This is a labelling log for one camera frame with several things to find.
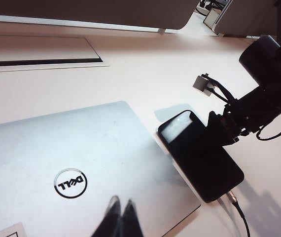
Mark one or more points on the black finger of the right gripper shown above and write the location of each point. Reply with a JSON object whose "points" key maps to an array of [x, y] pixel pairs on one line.
{"points": [[218, 126]]}

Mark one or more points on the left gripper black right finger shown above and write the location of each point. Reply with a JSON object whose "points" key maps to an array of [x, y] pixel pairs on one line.
{"points": [[131, 219]]}

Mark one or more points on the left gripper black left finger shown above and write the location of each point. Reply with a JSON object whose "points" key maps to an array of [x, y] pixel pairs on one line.
{"points": [[109, 219]]}

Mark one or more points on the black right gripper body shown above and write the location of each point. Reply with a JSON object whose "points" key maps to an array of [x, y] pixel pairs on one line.
{"points": [[244, 116]]}

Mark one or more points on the black smartphone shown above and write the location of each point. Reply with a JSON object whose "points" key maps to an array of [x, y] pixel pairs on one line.
{"points": [[204, 160]]}

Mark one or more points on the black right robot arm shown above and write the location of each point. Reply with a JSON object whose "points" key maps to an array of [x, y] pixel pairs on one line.
{"points": [[271, 64]]}

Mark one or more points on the silver Dell laptop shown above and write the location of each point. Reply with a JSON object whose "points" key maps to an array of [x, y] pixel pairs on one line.
{"points": [[69, 148]]}

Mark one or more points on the brown desk divider panel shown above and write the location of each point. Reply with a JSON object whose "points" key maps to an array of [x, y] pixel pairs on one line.
{"points": [[81, 10], [249, 14]]}

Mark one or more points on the white NICE TRY sticker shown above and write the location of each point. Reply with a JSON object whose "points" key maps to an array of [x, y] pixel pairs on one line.
{"points": [[5, 230]]}

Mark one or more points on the small white box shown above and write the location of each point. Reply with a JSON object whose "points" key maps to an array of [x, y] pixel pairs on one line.
{"points": [[210, 16]]}

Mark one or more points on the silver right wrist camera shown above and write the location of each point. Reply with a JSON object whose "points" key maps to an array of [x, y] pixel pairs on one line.
{"points": [[202, 85]]}

